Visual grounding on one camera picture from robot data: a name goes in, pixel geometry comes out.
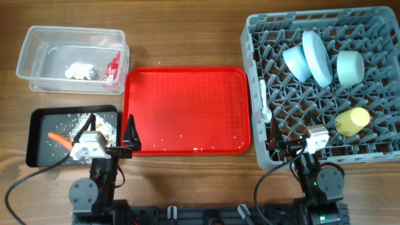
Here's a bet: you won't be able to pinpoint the yellow plastic cup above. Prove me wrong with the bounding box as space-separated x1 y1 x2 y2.
335 107 371 136

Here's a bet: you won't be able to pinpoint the light blue bowl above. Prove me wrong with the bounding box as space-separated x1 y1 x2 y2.
282 46 312 83

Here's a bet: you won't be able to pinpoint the mint green bowl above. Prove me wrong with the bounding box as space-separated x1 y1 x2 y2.
337 51 364 86

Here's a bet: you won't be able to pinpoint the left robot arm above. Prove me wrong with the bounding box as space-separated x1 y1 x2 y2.
69 114 141 224

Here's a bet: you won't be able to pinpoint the right black cable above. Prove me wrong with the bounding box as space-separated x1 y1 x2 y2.
253 139 309 225

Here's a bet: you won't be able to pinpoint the white plastic spoon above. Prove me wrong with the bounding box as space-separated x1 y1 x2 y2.
259 79 273 124

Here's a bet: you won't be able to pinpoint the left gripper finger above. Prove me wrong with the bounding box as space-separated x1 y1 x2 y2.
81 114 96 131
122 114 141 152

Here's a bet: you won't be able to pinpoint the rice and food scraps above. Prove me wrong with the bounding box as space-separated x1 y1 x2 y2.
46 112 117 165

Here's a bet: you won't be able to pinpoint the black plastic tray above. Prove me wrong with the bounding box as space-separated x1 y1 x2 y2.
26 105 120 168

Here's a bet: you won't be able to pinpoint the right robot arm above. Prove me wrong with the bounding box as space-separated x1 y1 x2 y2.
268 114 350 224

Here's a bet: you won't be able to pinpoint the white napkin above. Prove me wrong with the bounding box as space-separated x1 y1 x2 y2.
64 62 96 80

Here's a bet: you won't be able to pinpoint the black cable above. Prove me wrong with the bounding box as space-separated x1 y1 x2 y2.
253 139 309 225
4 152 73 225

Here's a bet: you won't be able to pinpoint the red sauce packet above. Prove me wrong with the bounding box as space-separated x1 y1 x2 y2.
102 51 121 92

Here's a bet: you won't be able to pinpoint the red serving tray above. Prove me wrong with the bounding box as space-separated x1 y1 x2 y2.
119 66 251 156

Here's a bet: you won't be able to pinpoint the light blue plate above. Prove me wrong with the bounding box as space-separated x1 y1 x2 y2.
302 31 333 88

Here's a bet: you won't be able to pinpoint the clear plastic bin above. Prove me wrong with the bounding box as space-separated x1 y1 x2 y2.
16 26 130 94

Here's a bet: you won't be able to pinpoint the left black cable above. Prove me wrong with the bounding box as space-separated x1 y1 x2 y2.
4 152 73 225

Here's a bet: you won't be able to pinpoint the grey dishwasher rack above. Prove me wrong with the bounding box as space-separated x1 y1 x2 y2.
240 6 399 170

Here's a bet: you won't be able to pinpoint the orange carrot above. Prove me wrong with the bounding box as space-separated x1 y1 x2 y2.
47 132 73 152

